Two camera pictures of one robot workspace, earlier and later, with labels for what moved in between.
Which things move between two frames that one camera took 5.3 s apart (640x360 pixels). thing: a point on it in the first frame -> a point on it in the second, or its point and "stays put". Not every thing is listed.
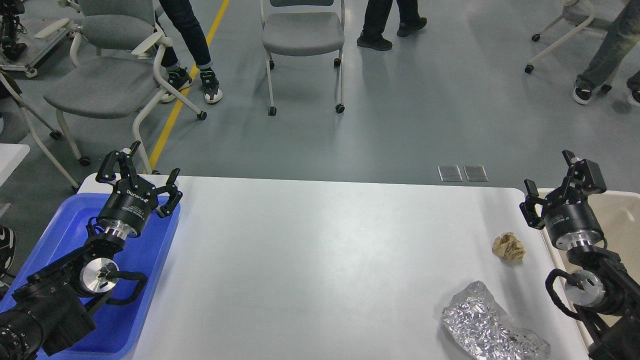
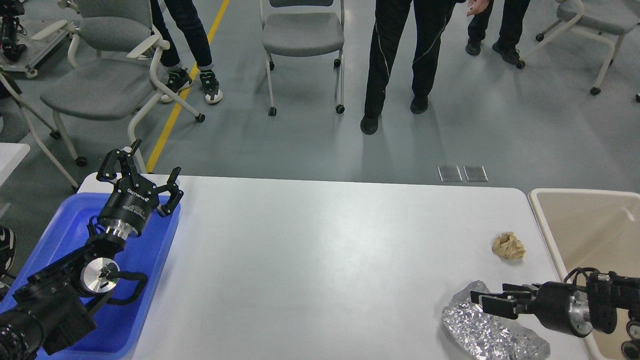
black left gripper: (132, 203) stays put
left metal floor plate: (449, 173) stays put
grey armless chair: (300, 28) stays put
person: (625, 34) -> (510, 30)
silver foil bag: (474, 317) stays put
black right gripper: (575, 225) -> (557, 305)
